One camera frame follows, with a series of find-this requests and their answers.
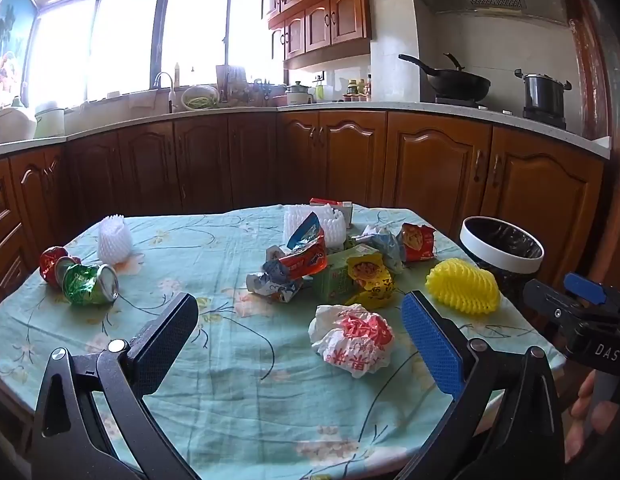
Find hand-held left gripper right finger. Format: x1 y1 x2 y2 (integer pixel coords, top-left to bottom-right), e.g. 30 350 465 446
400 290 566 480

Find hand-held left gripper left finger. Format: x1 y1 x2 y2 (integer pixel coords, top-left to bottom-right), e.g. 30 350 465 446
30 291 201 480

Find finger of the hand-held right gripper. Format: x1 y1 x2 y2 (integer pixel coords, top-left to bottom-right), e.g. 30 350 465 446
563 272 607 306
522 279 620 322

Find black bin with white rim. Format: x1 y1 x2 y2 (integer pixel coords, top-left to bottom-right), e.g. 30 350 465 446
459 216 545 311

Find white red plastic bag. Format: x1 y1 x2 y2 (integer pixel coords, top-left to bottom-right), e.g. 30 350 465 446
309 303 395 380

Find person's right hand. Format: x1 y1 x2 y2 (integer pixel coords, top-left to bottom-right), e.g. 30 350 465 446
564 371 620 465

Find yellow foam fruit net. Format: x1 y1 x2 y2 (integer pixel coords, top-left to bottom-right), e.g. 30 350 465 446
425 258 501 316

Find light blue floral tablecloth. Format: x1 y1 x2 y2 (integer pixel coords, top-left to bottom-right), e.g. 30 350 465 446
0 202 566 480

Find crushed green can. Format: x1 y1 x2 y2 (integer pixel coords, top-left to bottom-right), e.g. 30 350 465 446
62 263 119 307

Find crumpled pale blue wrapper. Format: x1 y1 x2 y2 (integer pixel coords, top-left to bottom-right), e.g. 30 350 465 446
352 224 405 275

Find small white foam fruit net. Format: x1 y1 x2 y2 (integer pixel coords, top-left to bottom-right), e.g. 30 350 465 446
97 214 133 266

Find green drink carton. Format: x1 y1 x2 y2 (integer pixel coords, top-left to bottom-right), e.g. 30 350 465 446
312 242 381 303

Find crumpled blue white wrapper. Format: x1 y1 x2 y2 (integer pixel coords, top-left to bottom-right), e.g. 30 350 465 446
246 245 305 304

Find crushed red can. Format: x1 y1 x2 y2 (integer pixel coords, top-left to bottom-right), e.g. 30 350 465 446
38 246 82 288

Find red blue snack wrapper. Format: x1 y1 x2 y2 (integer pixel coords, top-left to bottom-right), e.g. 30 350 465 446
277 211 329 281

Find red white milk carton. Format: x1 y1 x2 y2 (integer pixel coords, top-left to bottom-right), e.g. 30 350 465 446
310 197 354 227

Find brown wooden lower cabinets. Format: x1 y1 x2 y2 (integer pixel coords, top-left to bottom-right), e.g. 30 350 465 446
0 110 611 321

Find brown wooden cabinets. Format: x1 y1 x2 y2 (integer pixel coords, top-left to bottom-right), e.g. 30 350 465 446
254 0 391 71
0 110 611 321

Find black gas stove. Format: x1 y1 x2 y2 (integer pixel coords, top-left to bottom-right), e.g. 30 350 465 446
434 94 570 131

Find dark steel pot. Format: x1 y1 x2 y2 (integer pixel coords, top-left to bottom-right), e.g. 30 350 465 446
514 67 572 121

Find black wok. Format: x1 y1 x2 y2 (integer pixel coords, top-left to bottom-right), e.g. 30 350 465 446
398 52 492 103

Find white basket with greens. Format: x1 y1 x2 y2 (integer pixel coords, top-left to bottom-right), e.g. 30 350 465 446
181 85 221 111

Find chrome kitchen faucet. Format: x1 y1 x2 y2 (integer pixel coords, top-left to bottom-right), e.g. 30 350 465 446
154 71 178 113

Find white green electric pot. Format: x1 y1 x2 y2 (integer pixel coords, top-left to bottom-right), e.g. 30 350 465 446
34 101 65 139

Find white kitchen countertop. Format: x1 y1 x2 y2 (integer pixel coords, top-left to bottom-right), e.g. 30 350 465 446
0 100 613 153

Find white rice cooker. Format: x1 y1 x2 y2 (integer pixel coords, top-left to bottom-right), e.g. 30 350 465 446
0 106 38 145

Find wooden cutting board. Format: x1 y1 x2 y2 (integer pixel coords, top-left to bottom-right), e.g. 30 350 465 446
216 64 251 107

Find small white cooker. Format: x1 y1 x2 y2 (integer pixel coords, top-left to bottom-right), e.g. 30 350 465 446
286 80 318 107

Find large kitchen window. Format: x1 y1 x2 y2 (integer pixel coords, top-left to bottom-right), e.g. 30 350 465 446
20 0 285 111

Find brown wooden upper cabinets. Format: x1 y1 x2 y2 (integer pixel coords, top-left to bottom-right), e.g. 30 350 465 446
254 0 391 71

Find brown wooden door frame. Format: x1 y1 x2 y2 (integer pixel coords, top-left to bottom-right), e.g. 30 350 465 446
560 0 616 161

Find wall poster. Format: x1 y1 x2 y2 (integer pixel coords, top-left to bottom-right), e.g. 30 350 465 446
0 0 38 91

